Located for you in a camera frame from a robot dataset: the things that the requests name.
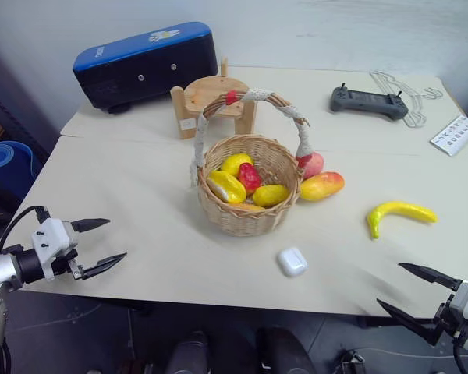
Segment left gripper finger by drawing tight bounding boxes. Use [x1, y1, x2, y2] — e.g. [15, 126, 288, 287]
[80, 252, 128, 281]
[70, 218, 112, 234]

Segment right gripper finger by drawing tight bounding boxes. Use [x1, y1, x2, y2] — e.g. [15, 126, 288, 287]
[376, 298, 442, 348]
[398, 262, 463, 291]

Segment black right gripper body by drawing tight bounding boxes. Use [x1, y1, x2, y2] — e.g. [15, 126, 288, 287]
[432, 295, 468, 348]

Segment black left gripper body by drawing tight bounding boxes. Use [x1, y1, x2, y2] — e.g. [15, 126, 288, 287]
[48, 249, 83, 281]

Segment yellow banana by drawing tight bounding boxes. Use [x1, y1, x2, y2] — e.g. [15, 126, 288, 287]
[366, 200, 440, 241]

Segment blue rolled yoga mat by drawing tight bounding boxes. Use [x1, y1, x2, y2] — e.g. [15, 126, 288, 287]
[0, 140, 40, 199]

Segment white earbuds case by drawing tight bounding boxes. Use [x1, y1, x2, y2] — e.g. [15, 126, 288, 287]
[277, 247, 308, 278]

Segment white printed card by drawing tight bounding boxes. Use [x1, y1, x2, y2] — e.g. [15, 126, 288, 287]
[430, 115, 468, 157]

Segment red and yellow mango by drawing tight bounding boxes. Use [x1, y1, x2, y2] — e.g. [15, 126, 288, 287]
[299, 171, 346, 202]

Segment yellow lemon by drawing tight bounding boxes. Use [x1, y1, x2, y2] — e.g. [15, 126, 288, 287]
[252, 184, 289, 208]
[220, 153, 254, 177]

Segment pink peach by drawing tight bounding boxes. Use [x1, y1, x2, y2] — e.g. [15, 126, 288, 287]
[300, 151, 325, 180]

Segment blue and black case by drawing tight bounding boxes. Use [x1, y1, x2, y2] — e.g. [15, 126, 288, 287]
[72, 21, 219, 115]

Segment red strawberry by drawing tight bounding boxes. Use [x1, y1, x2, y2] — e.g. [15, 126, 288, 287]
[237, 162, 263, 194]

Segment small wooden stool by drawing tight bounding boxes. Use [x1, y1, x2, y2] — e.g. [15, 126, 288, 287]
[170, 57, 257, 140]

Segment grey remote controller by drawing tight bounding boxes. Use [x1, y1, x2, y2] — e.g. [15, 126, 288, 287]
[329, 83, 409, 122]

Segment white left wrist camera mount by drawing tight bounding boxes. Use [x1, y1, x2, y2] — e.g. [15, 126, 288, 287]
[31, 218, 79, 282]

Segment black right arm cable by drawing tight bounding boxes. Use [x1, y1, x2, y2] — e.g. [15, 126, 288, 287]
[452, 337, 468, 374]

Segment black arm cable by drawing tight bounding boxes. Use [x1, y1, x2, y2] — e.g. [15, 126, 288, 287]
[452, 337, 468, 374]
[0, 205, 51, 254]

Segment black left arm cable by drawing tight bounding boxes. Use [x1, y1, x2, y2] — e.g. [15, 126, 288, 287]
[0, 205, 51, 254]

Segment wicker basket with handle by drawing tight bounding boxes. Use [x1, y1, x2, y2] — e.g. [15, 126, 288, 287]
[186, 88, 312, 238]

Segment white wire clothes hanger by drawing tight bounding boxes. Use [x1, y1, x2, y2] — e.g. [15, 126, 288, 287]
[369, 69, 445, 129]

